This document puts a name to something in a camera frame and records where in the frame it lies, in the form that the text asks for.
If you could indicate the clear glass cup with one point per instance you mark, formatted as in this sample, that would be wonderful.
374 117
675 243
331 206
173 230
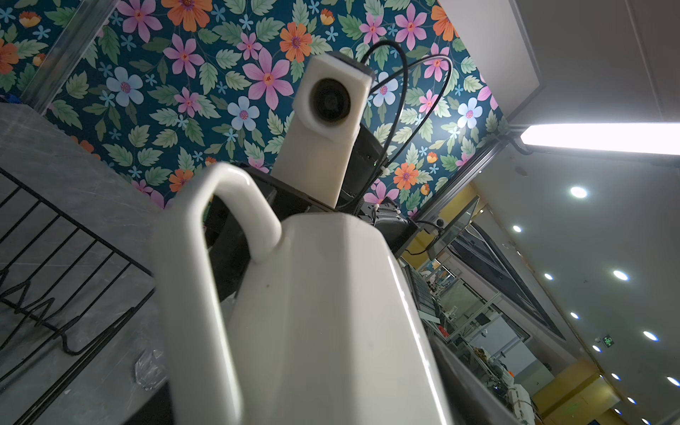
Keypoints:
150 370

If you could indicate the black wire dish rack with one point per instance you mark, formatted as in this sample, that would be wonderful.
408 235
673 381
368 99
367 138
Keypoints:
70 302

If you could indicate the cream white mug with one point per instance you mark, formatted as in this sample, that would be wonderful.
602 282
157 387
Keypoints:
324 329

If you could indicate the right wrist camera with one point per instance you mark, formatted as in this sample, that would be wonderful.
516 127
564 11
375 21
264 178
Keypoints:
327 112

